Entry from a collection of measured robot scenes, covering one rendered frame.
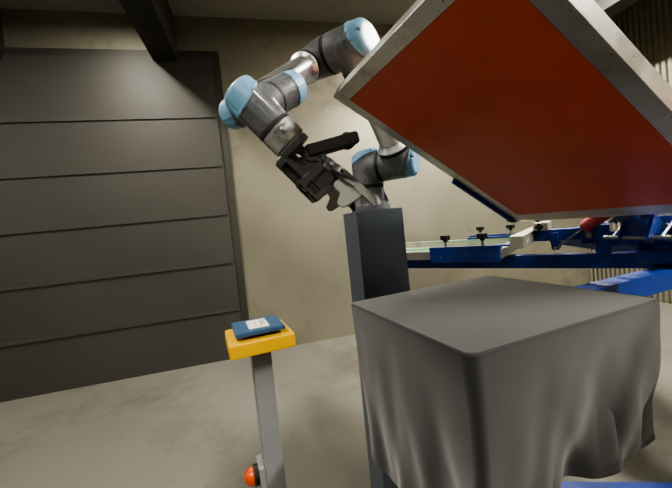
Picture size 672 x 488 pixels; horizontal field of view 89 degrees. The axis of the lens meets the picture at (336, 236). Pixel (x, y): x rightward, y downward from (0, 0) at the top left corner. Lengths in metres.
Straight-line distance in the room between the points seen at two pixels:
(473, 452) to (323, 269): 2.95
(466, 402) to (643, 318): 0.43
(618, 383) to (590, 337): 0.13
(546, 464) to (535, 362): 0.18
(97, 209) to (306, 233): 1.83
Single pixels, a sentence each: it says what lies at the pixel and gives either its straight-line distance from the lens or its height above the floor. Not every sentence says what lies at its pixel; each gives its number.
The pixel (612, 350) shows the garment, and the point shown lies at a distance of 0.84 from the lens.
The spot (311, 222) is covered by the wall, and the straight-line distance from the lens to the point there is 3.43.
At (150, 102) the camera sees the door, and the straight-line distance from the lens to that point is 3.63.
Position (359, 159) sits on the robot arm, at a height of 1.39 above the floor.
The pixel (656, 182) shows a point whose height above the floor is 1.18.
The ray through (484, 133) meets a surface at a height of 1.35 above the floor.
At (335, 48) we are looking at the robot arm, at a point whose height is 1.66.
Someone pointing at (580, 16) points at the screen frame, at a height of 1.43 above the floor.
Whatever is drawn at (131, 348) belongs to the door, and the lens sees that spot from 3.63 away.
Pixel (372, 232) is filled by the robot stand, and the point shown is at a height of 1.12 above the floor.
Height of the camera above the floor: 1.17
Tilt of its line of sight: 2 degrees down
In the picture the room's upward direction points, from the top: 6 degrees counter-clockwise
